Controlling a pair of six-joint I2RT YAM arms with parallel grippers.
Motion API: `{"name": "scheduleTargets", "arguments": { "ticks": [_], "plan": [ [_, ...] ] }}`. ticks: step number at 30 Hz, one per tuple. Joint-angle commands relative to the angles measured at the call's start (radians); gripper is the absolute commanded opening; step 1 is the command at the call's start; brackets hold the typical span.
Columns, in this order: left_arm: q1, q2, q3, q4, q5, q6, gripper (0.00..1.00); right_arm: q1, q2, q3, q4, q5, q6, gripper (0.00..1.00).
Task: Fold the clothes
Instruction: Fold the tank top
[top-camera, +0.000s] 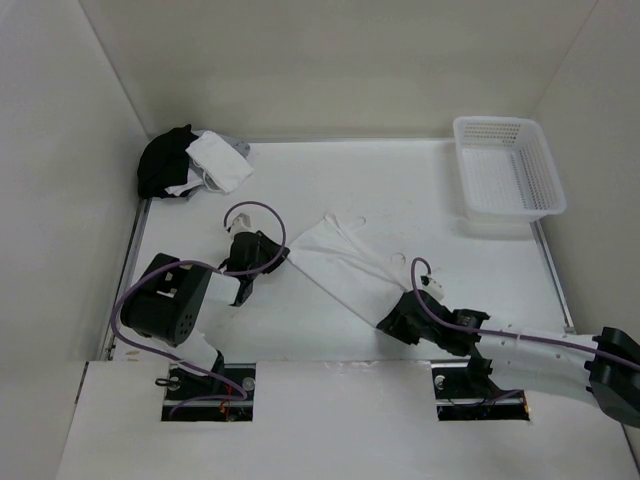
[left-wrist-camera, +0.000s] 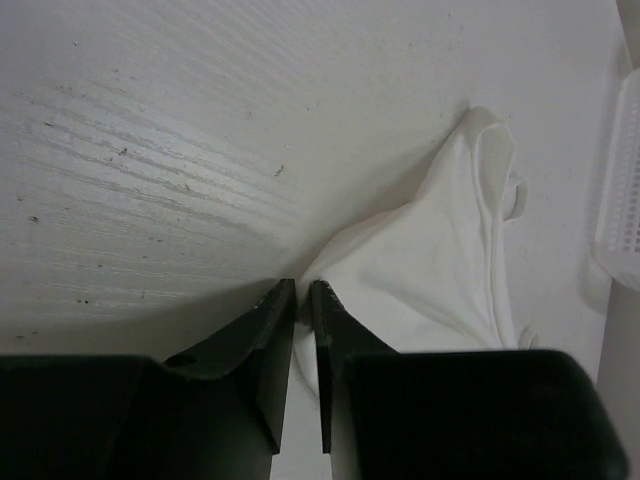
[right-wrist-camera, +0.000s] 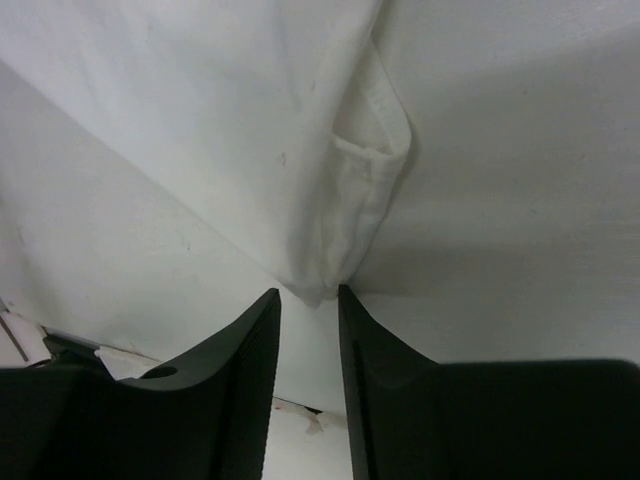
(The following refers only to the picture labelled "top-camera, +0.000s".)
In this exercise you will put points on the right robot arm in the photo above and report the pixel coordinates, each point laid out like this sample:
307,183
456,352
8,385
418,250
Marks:
601,370

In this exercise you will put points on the black tank top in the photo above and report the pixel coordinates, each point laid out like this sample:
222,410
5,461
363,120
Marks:
164,169

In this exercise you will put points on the folded white tank top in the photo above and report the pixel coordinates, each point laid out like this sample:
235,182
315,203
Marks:
222,169

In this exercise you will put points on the white plastic basket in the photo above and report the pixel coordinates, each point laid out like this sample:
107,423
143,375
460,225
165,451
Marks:
507,170

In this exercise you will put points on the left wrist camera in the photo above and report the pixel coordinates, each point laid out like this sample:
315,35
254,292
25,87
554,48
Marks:
240,224

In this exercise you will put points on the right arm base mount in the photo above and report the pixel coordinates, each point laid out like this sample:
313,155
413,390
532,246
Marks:
464,392

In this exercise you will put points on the white tank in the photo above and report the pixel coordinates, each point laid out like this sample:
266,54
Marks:
222,169
338,261

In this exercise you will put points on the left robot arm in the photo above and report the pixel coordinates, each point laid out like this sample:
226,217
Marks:
165,309

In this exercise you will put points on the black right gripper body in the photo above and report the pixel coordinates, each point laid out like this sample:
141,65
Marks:
403,328

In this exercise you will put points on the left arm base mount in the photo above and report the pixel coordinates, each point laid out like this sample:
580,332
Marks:
192,398

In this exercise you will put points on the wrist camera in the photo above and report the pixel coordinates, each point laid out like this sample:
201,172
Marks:
432,287
240,224

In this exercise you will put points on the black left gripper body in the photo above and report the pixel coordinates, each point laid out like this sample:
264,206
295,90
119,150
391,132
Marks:
266,254

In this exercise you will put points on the grey tank top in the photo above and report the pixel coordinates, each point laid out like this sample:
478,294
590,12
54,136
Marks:
240,146

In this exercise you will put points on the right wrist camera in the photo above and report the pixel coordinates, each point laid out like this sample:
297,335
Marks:
432,287

